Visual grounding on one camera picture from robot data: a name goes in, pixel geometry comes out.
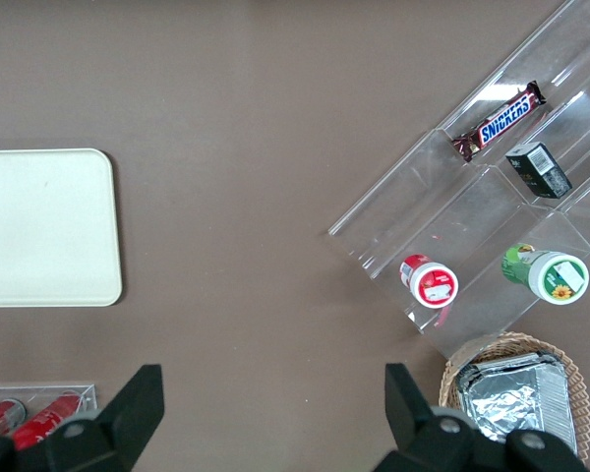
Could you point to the clear acrylic bottle rack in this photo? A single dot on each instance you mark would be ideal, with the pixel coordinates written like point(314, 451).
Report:
point(86, 391)

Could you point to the light wicker basket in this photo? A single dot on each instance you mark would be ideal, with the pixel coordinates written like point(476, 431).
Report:
point(579, 393)

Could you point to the aluminium foil container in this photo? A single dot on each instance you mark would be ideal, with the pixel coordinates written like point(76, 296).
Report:
point(511, 398)

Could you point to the cream rectangular serving tray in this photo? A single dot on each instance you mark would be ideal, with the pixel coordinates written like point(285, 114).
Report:
point(44, 226)

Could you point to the clear acrylic stepped display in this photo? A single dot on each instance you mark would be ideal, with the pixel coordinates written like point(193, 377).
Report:
point(423, 196)

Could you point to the Snickers chocolate bar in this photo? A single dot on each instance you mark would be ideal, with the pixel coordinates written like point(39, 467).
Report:
point(501, 120)

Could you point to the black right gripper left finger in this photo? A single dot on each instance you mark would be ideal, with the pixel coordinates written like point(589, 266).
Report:
point(128, 418)

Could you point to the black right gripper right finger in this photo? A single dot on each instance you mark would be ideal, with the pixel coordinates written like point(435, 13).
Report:
point(418, 432)

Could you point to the green lidded snack cup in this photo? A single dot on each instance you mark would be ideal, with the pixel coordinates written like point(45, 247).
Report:
point(555, 277)

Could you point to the small black carton box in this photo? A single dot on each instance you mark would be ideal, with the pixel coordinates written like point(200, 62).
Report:
point(537, 169)

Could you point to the red lidded yogurt cup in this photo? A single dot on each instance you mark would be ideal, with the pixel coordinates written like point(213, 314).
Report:
point(430, 286)

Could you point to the red cola bottle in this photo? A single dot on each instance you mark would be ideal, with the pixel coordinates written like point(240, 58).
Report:
point(44, 420)
point(0, 415)

